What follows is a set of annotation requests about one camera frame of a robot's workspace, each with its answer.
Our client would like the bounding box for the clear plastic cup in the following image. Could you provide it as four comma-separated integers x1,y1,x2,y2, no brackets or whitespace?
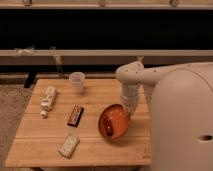
69,72,85,93

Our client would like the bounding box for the white squeeze bottle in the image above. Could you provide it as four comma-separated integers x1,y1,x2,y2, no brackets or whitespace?
40,86,57,118

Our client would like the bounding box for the white wrapped snack packet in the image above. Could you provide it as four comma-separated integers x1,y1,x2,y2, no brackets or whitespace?
58,134,80,158

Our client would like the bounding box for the grey long rail bench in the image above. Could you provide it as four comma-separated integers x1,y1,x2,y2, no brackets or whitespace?
0,49,213,66

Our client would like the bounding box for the dark brown snack bar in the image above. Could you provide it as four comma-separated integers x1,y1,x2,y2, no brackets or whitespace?
67,105,84,127

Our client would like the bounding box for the wooden table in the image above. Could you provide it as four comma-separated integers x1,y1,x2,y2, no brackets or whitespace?
5,79,151,167

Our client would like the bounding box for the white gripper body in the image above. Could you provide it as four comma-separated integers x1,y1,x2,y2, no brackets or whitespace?
121,84,139,110

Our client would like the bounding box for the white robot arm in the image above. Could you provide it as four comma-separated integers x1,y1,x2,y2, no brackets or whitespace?
116,61,213,171

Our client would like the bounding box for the orange ceramic bowl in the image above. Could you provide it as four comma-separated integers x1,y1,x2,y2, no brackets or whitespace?
98,104,130,141

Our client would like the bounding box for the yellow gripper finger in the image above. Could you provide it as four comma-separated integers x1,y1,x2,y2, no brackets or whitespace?
125,107,134,118

